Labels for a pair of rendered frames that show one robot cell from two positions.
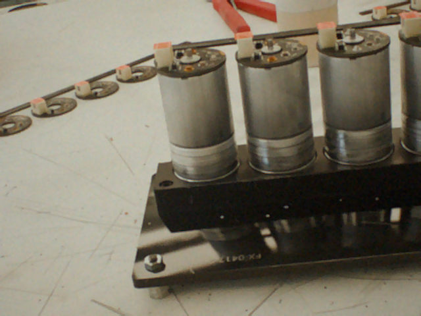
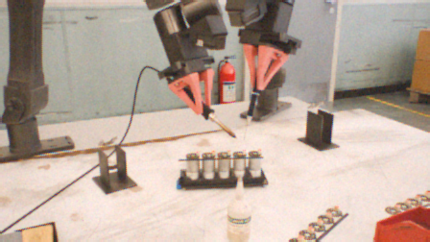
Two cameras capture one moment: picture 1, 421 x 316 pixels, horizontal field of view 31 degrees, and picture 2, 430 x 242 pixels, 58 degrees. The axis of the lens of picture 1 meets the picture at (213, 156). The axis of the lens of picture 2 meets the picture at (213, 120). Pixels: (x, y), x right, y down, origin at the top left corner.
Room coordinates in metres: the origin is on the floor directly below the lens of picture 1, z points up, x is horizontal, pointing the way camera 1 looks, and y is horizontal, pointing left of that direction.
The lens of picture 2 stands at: (0.88, -0.18, 1.09)
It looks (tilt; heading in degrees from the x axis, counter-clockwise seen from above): 18 degrees down; 170
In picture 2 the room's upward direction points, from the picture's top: straight up
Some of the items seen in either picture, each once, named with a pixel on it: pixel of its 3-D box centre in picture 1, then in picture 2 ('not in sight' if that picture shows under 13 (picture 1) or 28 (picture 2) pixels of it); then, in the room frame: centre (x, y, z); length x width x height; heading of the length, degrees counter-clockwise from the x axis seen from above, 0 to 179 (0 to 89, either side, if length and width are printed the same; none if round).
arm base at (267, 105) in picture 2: not in sight; (267, 98); (-0.20, 0.17, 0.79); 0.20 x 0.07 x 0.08; 132
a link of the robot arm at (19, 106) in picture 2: not in sight; (23, 107); (0.01, -0.45, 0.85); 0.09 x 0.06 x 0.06; 163
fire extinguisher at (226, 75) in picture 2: not in sight; (227, 85); (-2.49, 0.53, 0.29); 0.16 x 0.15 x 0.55; 104
